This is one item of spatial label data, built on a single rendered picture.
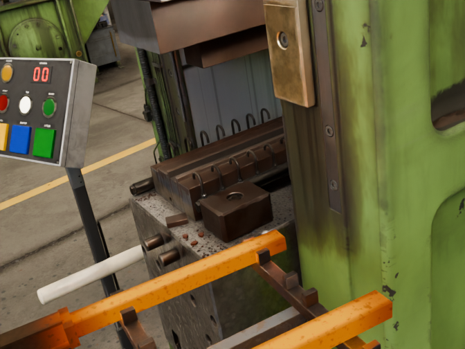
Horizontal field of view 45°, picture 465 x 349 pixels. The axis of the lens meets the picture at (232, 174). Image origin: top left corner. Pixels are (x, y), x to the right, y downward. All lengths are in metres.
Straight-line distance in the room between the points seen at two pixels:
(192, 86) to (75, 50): 4.77
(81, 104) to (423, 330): 0.99
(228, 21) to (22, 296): 2.04
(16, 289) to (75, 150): 1.50
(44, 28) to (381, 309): 5.52
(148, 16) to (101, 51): 5.53
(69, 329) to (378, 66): 0.54
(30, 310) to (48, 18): 3.81
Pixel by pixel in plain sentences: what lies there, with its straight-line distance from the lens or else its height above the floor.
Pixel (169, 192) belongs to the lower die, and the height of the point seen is 0.94.
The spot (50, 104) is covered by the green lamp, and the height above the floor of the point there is 1.10.
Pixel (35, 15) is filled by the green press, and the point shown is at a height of 0.79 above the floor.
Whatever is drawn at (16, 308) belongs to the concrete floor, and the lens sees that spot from 2.81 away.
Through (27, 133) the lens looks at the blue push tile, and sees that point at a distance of 1.61.
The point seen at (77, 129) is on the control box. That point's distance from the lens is 1.54.
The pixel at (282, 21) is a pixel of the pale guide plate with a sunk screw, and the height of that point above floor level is 1.32.
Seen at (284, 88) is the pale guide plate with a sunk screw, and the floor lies 1.21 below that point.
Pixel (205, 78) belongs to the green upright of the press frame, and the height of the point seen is 1.12.
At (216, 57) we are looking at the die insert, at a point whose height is 1.22.
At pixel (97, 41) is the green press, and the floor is 0.33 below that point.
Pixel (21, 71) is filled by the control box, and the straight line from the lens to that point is 1.68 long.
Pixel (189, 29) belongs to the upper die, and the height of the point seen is 1.30.
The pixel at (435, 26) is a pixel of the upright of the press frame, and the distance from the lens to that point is 0.96.
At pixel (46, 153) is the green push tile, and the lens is 1.54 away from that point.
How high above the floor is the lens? 1.50
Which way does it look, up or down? 26 degrees down
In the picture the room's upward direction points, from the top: 10 degrees counter-clockwise
